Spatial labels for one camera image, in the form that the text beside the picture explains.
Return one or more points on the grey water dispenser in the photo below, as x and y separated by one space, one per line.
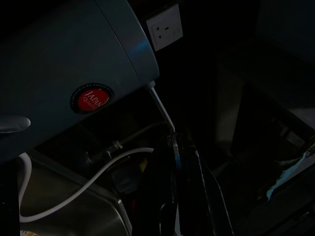
61 49

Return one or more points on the clear sponge holder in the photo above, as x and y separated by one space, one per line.
125 182

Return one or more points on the floral plate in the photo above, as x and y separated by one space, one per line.
29 233

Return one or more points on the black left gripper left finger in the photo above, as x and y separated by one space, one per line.
167 196

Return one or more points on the stainless steel sink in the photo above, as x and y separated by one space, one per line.
73 221

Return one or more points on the blue cloth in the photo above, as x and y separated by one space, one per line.
283 177

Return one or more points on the yellow sponge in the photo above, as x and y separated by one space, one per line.
144 165

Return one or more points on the chrome faucet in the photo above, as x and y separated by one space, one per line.
103 155

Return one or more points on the white wall socket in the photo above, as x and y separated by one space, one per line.
165 27

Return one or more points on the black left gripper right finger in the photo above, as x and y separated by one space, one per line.
204 209

